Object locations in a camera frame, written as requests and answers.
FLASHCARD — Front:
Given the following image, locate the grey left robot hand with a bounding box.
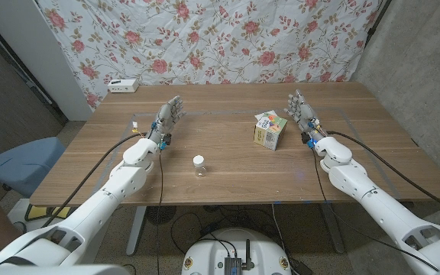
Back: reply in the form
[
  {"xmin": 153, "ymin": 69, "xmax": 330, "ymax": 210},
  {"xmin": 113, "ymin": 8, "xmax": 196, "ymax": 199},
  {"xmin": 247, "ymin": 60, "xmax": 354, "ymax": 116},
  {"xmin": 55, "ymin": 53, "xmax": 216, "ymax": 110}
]
[{"xmin": 146, "ymin": 95, "xmax": 187, "ymax": 145}]

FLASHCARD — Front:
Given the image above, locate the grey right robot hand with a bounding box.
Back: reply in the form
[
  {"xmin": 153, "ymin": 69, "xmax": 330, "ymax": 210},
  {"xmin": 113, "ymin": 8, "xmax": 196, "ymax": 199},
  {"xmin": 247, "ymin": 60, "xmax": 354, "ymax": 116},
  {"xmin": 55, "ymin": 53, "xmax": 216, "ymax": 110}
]
[{"xmin": 283, "ymin": 89, "xmax": 326, "ymax": 141}]

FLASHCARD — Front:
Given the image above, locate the colourful cardboard box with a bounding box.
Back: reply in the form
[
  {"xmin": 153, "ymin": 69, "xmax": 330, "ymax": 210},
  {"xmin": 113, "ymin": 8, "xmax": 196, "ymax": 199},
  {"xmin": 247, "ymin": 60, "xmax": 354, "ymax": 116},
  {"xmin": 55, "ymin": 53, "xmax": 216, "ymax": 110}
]
[{"xmin": 253, "ymin": 113, "xmax": 289, "ymax": 151}]

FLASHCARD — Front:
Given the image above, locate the small white connector plug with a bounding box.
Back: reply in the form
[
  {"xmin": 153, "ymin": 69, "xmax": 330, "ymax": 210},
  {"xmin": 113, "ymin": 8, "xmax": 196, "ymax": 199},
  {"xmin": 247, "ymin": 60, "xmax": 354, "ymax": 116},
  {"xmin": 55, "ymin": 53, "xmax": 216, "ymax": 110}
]
[{"xmin": 131, "ymin": 121, "xmax": 147, "ymax": 137}]

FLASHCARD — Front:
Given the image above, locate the white power strip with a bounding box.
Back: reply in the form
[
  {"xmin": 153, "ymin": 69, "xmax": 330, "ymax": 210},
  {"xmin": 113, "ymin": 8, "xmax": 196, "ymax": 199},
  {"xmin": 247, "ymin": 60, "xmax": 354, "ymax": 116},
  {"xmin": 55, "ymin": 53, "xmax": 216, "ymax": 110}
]
[{"xmin": 107, "ymin": 78, "xmax": 140, "ymax": 94}]

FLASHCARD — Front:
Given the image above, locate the floral backdrop cloth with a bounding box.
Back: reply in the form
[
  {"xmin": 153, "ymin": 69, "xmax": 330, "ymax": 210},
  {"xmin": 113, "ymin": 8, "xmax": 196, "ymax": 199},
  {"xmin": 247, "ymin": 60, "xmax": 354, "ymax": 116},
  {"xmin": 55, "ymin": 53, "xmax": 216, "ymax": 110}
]
[{"xmin": 36, "ymin": 0, "xmax": 383, "ymax": 110}]

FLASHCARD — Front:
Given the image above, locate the black round perforated disc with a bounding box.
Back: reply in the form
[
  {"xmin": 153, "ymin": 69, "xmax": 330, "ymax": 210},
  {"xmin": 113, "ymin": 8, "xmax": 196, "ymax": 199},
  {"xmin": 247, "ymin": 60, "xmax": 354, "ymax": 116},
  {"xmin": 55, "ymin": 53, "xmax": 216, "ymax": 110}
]
[{"xmin": 145, "ymin": 205, "xmax": 177, "ymax": 225}]

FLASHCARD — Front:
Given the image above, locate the white table leg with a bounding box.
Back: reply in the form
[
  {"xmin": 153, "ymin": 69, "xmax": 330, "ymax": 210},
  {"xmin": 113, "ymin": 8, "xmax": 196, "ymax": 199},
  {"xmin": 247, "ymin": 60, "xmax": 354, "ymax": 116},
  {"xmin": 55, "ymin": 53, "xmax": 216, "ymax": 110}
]
[{"xmin": 125, "ymin": 205, "xmax": 147, "ymax": 257}]

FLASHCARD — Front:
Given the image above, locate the black backdrop pole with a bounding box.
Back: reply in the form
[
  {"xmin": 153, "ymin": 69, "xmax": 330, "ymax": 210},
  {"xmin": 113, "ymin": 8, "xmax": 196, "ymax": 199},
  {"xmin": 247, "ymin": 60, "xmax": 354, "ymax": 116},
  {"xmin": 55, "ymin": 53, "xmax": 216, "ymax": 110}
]
[{"xmin": 364, "ymin": 0, "xmax": 393, "ymax": 49}]

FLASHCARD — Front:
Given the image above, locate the grey table leg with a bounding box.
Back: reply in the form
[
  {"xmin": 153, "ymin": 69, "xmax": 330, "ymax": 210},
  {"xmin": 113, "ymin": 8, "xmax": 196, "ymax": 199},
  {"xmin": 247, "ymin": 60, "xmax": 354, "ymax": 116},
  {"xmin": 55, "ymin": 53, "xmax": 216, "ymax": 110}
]
[{"xmin": 321, "ymin": 202, "xmax": 346, "ymax": 255}]

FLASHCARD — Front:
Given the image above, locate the white robot torso base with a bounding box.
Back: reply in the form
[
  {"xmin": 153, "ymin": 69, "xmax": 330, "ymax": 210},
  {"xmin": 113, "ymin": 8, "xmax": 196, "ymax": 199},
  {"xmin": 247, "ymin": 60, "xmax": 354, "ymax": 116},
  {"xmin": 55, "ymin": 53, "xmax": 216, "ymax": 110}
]
[{"xmin": 181, "ymin": 228, "xmax": 292, "ymax": 275}]

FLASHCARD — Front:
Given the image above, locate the blue stool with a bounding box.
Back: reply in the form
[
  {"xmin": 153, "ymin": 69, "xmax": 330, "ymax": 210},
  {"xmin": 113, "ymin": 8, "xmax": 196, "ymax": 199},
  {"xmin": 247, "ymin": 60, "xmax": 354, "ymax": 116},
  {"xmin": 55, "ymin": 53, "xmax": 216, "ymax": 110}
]
[{"xmin": 0, "ymin": 136, "xmax": 66, "ymax": 199}]

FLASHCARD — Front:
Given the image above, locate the white partition panel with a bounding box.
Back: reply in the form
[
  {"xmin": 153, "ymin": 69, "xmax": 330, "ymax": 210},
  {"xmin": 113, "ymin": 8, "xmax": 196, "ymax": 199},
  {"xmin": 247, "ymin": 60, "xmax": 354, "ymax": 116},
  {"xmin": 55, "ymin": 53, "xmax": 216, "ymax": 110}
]
[{"xmin": 0, "ymin": 0, "xmax": 94, "ymax": 122}]

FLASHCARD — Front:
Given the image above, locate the yellow black floor mat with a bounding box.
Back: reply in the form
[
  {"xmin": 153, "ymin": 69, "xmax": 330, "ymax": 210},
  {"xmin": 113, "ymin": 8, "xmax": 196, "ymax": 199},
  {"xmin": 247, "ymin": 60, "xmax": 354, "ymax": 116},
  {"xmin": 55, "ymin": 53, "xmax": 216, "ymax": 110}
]
[{"xmin": 24, "ymin": 204, "xmax": 72, "ymax": 222}]

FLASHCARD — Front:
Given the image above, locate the black antenna module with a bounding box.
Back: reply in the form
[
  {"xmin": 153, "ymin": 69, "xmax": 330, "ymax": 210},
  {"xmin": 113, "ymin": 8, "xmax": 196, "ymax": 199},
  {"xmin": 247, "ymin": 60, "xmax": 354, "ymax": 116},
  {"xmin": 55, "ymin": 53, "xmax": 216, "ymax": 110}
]
[{"xmin": 224, "ymin": 239, "xmax": 255, "ymax": 275}]

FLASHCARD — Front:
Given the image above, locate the white floor board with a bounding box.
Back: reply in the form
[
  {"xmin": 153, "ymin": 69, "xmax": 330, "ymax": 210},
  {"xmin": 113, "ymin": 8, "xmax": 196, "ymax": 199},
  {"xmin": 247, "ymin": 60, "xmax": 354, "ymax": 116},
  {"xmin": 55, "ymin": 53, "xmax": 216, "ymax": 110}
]
[{"xmin": 8, "ymin": 198, "xmax": 72, "ymax": 234}]

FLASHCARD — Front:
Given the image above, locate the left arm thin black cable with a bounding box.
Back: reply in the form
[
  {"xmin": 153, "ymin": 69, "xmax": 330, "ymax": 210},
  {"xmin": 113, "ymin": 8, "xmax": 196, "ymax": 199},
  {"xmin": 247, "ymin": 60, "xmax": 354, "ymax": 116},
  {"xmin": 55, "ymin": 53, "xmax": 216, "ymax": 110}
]
[{"xmin": 154, "ymin": 147, "xmax": 166, "ymax": 275}]

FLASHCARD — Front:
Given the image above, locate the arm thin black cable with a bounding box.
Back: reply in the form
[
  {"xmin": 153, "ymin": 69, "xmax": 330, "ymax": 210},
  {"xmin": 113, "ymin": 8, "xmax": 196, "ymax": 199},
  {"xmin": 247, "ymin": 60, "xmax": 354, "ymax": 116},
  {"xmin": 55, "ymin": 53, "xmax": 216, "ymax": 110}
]
[
  {"xmin": 310, "ymin": 147, "xmax": 440, "ymax": 273},
  {"xmin": 154, "ymin": 147, "xmax": 166, "ymax": 275}
]

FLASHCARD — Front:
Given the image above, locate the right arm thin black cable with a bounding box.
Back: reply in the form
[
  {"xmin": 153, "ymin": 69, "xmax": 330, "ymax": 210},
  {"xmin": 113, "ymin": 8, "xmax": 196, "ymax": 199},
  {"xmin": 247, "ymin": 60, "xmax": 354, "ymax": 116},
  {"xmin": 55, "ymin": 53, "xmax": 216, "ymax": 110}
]
[{"xmin": 310, "ymin": 147, "xmax": 440, "ymax": 273}]

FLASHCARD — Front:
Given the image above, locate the left arm thick black cable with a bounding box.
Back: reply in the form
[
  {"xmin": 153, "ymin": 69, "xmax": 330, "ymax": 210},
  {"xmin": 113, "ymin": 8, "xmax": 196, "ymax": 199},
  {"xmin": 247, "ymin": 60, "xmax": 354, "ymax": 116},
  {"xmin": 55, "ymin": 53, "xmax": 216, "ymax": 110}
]
[{"xmin": 40, "ymin": 131, "xmax": 148, "ymax": 229}]

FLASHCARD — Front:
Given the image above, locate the arm thick black cable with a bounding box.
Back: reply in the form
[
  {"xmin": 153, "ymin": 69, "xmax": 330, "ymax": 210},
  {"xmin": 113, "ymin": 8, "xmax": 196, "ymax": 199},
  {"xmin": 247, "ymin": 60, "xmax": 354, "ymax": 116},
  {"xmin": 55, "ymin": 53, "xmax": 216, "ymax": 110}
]
[
  {"xmin": 40, "ymin": 131, "xmax": 148, "ymax": 229},
  {"xmin": 325, "ymin": 131, "xmax": 440, "ymax": 218}
]

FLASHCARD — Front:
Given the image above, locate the right arm thick black cable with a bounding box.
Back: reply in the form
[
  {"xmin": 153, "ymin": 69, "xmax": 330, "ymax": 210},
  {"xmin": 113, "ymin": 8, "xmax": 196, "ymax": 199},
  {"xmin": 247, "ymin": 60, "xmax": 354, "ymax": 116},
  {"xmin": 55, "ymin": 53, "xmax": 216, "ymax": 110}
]
[{"xmin": 325, "ymin": 131, "xmax": 440, "ymax": 218}]

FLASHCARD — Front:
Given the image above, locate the black floor cable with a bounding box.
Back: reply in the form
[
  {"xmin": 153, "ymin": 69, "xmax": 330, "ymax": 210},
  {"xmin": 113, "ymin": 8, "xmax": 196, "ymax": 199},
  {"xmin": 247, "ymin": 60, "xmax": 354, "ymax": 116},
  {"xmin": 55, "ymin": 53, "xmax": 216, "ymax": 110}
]
[{"xmin": 169, "ymin": 211, "xmax": 208, "ymax": 256}]

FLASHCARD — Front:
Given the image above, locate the grey floor cable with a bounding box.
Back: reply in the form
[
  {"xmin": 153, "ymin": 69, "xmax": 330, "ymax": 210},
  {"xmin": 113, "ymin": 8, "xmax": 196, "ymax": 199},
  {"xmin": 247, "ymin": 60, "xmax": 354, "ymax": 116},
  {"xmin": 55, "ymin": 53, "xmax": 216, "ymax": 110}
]
[{"xmin": 271, "ymin": 203, "xmax": 290, "ymax": 259}]

